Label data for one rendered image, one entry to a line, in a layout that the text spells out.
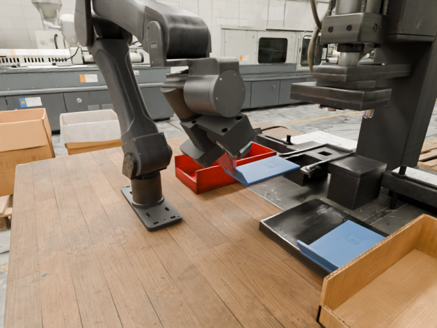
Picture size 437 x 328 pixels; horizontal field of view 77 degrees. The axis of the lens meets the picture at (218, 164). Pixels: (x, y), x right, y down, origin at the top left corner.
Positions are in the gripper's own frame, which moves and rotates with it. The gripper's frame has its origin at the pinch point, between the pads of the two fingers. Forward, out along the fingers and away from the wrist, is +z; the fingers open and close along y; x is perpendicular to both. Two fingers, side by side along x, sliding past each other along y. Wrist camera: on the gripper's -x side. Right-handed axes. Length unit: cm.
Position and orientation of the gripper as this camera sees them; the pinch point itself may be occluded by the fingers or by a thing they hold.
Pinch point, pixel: (231, 169)
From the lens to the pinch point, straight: 51.1
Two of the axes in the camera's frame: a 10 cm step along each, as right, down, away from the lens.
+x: -5.5, -3.4, 7.6
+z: 4.3, 6.7, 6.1
